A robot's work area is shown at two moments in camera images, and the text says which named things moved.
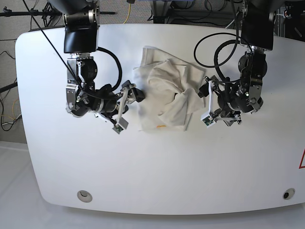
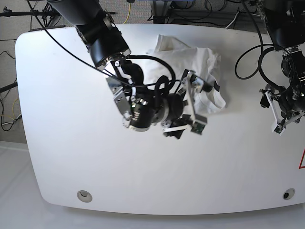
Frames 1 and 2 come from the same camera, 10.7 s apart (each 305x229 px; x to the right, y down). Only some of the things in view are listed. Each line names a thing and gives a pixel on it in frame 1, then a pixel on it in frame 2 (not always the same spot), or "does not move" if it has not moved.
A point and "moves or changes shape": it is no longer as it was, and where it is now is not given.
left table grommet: (84, 196) does not move
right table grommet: (289, 193) does not move
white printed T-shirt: (174, 89) moves or changes shape
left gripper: (111, 105) → (191, 82)
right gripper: (231, 101) → (291, 103)
